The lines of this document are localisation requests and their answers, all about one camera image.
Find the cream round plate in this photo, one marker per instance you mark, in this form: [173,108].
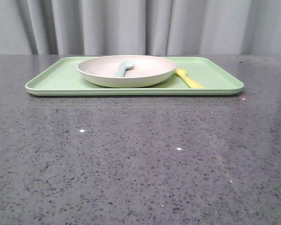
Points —
[146,71]

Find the yellow plastic fork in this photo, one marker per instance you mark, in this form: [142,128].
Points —
[190,83]

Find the light blue plastic spoon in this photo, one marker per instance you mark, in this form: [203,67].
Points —
[125,65]

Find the light green plastic tray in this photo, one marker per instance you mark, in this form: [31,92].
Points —
[64,79]

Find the grey pleated curtain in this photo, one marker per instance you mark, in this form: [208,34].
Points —
[151,27]

